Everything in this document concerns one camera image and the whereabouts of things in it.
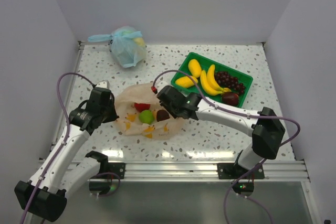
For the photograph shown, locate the yellow mango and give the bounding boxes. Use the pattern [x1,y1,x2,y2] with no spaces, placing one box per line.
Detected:
[175,76,198,89]
[188,59,202,78]

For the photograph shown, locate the orange banana-print plastic bag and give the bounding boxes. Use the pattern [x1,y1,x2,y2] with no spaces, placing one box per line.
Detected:
[115,83,185,140]

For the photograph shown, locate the green lime fruit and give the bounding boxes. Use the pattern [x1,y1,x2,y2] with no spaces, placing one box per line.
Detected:
[139,110,154,125]

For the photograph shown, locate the yellow banana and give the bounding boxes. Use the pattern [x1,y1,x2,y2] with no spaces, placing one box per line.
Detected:
[200,64,231,96]

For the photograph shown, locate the dark red plum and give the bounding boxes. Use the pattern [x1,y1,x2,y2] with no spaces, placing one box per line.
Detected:
[221,92,239,106]

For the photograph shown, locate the dark red grape bunch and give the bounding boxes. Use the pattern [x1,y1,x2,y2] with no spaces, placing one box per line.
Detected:
[214,71,246,95]

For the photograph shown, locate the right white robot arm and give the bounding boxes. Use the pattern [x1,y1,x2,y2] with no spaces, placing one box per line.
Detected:
[156,84,285,176]

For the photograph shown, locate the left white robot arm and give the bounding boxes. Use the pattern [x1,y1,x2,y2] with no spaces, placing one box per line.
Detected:
[14,86,120,222]

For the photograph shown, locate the blue tied plastic bag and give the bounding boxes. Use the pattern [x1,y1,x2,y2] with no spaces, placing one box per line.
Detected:
[88,26,146,68]

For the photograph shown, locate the green plastic tray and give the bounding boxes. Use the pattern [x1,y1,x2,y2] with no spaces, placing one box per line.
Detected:
[171,52,253,108]

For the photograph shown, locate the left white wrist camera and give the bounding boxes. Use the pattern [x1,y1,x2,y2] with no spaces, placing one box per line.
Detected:
[95,80,110,89]

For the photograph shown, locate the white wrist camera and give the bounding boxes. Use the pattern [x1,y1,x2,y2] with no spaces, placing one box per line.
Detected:
[95,80,110,89]
[151,86,158,94]

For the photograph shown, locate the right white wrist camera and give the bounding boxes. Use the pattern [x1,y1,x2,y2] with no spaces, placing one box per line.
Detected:
[151,86,158,94]

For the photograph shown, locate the aluminium frame rail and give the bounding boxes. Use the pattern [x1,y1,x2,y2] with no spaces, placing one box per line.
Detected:
[35,159,310,183]

